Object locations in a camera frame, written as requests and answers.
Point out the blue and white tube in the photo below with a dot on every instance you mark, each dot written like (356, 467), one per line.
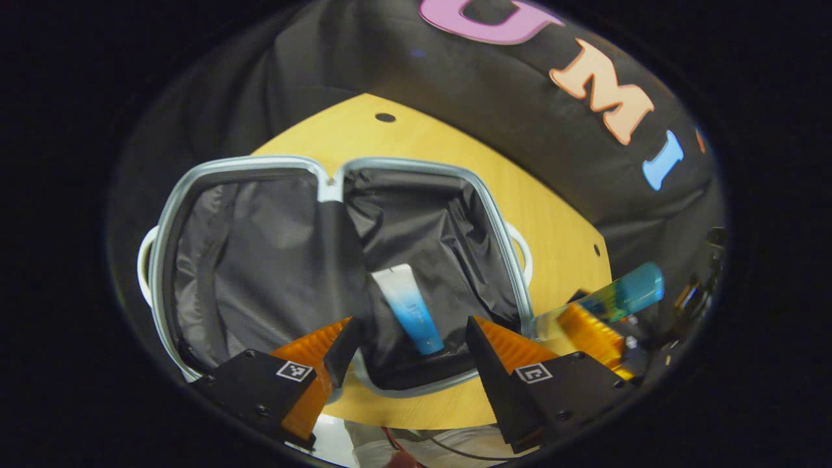
(409, 309)

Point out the clear bottle with teal liquid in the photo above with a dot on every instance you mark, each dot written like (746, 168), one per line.
(630, 292)

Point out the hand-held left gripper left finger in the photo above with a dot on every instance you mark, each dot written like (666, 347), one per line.
(341, 354)

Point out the black backdrop cloth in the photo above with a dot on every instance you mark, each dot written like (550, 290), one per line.
(494, 123)

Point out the white suitcase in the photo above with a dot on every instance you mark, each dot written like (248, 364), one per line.
(260, 260)

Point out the person's white clothing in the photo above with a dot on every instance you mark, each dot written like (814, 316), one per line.
(364, 445)

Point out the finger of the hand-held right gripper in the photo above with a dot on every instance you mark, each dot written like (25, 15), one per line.
(591, 335)

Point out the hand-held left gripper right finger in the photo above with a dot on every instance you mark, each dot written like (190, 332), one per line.
(491, 383)

